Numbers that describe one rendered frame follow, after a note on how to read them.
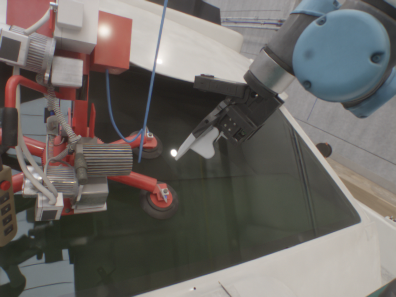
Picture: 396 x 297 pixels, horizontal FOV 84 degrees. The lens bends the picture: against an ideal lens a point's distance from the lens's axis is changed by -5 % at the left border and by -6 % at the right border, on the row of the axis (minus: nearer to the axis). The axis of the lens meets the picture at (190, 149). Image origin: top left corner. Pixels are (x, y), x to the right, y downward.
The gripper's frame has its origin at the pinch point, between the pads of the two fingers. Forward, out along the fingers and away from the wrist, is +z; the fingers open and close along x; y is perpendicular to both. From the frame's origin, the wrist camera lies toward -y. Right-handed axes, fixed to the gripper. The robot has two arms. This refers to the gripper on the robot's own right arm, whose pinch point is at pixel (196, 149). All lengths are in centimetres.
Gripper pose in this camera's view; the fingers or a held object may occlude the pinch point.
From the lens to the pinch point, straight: 53.4
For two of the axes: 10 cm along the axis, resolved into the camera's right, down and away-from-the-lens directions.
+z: -5.1, 6.3, 5.8
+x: 5.7, -2.5, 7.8
